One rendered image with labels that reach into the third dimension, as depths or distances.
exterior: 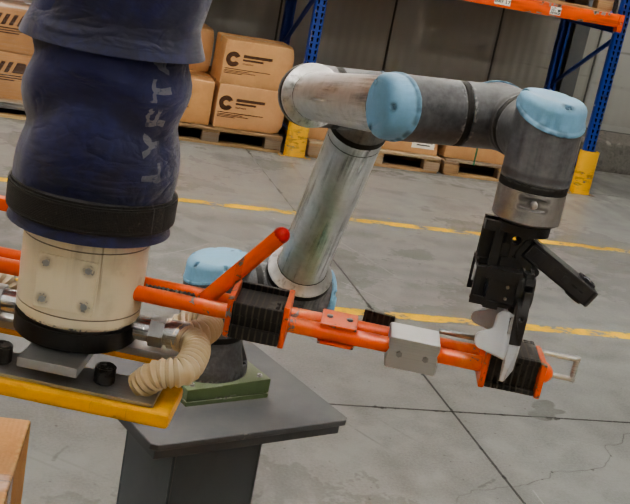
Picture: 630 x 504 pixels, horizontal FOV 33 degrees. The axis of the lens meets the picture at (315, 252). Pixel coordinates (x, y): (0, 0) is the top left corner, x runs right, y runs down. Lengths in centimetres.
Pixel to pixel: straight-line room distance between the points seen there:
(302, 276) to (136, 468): 63
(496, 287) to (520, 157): 18
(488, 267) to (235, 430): 103
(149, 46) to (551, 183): 53
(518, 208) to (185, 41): 47
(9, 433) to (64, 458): 190
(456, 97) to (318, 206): 79
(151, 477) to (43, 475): 108
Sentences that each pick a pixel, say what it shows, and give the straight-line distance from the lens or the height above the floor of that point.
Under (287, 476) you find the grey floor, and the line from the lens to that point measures 376.
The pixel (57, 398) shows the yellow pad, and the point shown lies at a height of 116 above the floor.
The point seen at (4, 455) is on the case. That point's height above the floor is 95.
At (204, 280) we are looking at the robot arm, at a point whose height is 102.
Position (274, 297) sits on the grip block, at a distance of 149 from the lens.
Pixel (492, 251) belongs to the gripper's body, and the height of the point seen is 143.
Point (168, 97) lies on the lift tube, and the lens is 137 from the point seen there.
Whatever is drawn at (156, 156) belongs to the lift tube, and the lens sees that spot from 138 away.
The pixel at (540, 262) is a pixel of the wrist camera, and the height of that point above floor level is 143.
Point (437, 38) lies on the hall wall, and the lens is 1060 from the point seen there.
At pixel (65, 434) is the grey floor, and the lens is 382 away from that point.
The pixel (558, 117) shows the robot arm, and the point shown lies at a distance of 137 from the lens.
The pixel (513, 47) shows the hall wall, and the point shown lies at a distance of 1092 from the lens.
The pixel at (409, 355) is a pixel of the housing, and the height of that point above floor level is 127.
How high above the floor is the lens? 178
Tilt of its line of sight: 16 degrees down
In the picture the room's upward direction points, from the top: 11 degrees clockwise
